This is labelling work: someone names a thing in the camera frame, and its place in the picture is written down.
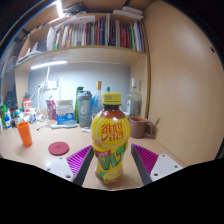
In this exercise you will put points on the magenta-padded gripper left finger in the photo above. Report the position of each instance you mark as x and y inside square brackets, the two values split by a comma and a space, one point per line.
[59, 166]

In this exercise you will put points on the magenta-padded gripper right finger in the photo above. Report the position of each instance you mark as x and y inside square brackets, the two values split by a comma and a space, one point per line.
[165, 165]

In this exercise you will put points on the yellow tea drink bottle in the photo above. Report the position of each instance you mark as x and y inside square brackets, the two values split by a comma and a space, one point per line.
[110, 133]

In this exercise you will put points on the flat round red coaster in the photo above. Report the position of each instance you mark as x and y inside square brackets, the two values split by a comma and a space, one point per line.
[58, 148]

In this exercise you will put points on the orange plastic cup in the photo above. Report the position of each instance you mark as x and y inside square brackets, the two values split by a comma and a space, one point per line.
[25, 135]

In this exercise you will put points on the brown ceramic mug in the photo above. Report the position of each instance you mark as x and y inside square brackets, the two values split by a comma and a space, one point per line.
[137, 127]

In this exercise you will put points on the blue and white box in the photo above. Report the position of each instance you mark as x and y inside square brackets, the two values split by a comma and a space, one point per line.
[64, 112]

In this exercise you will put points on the pink carton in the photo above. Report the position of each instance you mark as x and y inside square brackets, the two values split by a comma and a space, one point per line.
[51, 109]

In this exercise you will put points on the grey shaker bottle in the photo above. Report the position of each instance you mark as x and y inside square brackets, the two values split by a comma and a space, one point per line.
[84, 108]

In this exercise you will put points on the dark green glass bottle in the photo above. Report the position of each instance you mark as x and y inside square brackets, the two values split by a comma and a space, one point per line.
[77, 100]

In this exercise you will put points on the red and white can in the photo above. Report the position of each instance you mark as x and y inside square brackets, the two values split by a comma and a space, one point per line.
[27, 105]

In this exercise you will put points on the white bottle with blue label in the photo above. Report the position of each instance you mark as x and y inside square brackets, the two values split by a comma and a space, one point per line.
[7, 120]

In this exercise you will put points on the clear glass bottle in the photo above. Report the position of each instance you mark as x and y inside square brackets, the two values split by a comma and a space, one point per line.
[134, 101]

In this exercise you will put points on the light wooden wardrobe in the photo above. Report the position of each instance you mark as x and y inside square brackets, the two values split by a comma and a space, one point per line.
[186, 93]

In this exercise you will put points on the green plastic container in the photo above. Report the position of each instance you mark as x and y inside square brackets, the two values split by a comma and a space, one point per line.
[3, 115]

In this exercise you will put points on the clear bottle with gold cap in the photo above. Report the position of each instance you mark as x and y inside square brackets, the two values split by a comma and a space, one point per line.
[97, 100]

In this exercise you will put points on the slim green bottle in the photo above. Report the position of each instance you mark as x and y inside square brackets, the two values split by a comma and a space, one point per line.
[108, 89]

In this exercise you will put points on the white under-shelf light bar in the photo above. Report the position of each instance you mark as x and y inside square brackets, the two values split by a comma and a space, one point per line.
[49, 64]

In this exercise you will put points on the wooden shelf unit with books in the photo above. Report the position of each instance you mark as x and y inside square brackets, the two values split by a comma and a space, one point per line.
[86, 36]

